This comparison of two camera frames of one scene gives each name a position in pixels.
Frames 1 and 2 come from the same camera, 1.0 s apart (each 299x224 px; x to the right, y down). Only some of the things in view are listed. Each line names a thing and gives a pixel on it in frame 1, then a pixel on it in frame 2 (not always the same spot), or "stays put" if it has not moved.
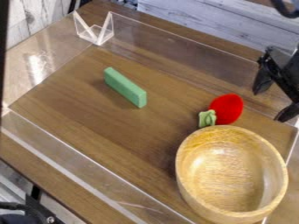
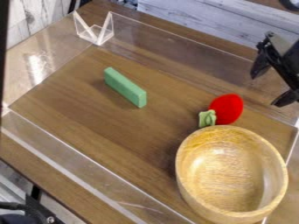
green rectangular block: [131, 91] stays put
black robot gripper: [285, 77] -> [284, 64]
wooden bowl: [231, 175] stays put
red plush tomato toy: [225, 110] stays put
